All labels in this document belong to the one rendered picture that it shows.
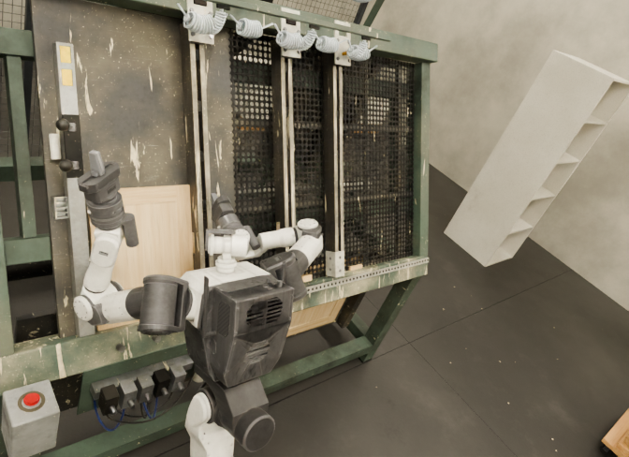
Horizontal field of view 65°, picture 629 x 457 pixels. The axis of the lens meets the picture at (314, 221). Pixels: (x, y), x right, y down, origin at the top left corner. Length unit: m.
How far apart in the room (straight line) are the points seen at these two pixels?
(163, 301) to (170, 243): 0.59
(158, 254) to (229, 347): 0.65
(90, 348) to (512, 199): 4.13
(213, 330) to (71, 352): 0.58
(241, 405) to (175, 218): 0.76
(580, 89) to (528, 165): 0.77
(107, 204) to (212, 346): 0.48
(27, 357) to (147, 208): 0.61
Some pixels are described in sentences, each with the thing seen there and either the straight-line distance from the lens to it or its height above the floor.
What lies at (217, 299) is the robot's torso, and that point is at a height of 1.36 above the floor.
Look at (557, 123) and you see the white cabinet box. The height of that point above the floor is 1.54.
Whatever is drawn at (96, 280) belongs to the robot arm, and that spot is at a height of 1.24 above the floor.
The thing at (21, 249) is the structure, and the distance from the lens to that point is 1.83.
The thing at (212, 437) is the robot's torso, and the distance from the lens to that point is 1.76.
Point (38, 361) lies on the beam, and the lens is 1.83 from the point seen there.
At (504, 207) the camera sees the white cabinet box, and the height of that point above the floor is 0.63.
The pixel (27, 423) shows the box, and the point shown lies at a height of 0.92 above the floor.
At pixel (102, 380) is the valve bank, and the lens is 1.95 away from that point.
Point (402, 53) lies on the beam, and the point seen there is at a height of 1.87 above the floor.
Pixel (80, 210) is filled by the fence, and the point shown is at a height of 1.26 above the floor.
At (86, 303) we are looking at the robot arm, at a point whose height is 1.17.
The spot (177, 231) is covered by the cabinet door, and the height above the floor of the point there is 1.15.
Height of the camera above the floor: 2.29
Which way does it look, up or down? 30 degrees down
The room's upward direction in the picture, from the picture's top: 23 degrees clockwise
